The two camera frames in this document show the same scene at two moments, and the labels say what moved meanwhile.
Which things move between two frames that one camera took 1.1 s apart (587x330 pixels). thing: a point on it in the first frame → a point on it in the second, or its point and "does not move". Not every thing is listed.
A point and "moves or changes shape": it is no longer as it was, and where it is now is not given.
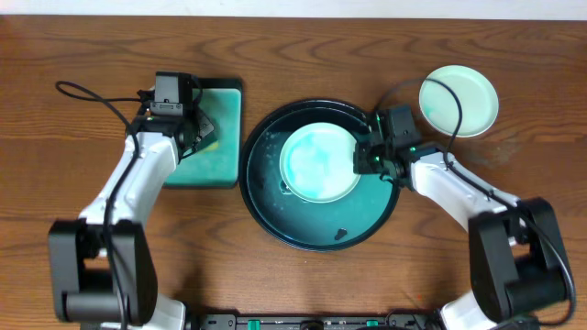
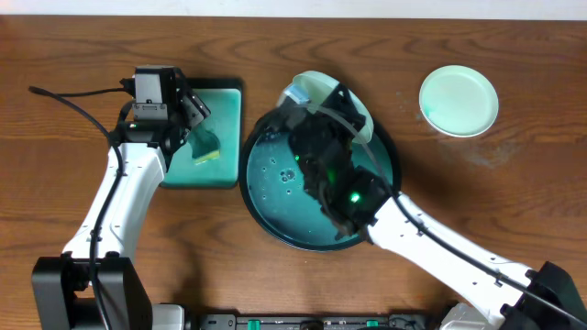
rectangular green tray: [220, 164] does not move
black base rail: [313, 322] does not move
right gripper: [360, 165] → [347, 108]
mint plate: [317, 162] moves or changes shape
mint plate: [440, 107] does not move
